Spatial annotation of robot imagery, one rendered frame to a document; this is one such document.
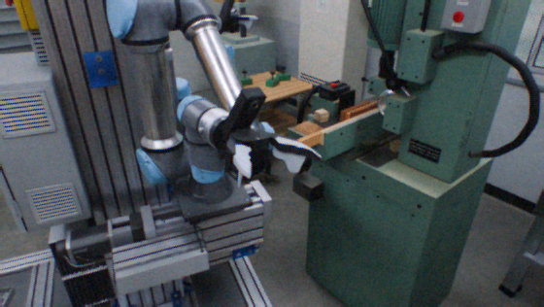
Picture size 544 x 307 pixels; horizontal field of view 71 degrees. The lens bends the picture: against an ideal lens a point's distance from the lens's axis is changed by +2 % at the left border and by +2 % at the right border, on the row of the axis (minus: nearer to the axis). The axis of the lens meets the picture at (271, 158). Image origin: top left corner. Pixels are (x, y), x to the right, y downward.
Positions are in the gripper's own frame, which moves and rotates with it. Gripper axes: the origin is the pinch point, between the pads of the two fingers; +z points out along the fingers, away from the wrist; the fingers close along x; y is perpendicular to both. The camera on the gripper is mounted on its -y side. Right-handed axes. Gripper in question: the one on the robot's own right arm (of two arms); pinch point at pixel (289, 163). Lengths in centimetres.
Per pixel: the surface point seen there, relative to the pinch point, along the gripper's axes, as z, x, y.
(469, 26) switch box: -15, -75, -20
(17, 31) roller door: -349, 0, 36
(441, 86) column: -22, -83, -1
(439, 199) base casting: -10, -81, 35
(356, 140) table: -46, -77, 27
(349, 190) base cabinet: -44, -78, 49
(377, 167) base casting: -34, -78, 33
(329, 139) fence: -45, -61, 23
